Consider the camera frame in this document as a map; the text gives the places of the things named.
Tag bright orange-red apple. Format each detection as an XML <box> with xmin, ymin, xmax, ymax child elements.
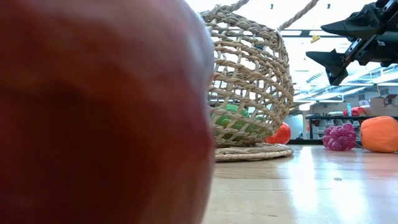
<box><xmin>266</xmin><ymin>122</ymin><xmax>292</xmax><ymax>145</ymax></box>

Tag red and yellow apple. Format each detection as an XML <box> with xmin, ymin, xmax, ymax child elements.
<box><xmin>0</xmin><ymin>0</ymin><xmax>216</xmax><ymax>224</ymax></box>

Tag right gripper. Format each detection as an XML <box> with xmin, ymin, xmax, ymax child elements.
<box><xmin>305</xmin><ymin>0</ymin><xmax>398</xmax><ymax>86</ymax></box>

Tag purple grape bunch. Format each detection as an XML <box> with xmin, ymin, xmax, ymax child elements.
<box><xmin>322</xmin><ymin>123</ymin><xmax>358</xmax><ymax>152</ymax></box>

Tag black bin shelving rack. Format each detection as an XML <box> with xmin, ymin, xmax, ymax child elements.
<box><xmin>305</xmin><ymin>114</ymin><xmax>398</xmax><ymax>140</ymax></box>

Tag woven wicker basket with handles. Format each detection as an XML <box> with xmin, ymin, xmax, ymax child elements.
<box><xmin>198</xmin><ymin>0</ymin><xmax>321</xmax><ymax>163</ymax></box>

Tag red plastic container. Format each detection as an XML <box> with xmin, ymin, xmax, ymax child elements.
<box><xmin>343</xmin><ymin>106</ymin><xmax>368</xmax><ymax>117</ymax></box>

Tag orange fruit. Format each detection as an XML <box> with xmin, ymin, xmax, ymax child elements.
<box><xmin>359</xmin><ymin>115</ymin><xmax>398</xmax><ymax>154</ymax></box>

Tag brown cardboard boxes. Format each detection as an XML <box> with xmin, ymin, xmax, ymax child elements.
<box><xmin>369</xmin><ymin>94</ymin><xmax>398</xmax><ymax>117</ymax></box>

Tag olive green pear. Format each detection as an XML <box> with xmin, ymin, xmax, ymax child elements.
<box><xmin>212</xmin><ymin>104</ymin><xmax>250</xmax><ymax>140</ymax></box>

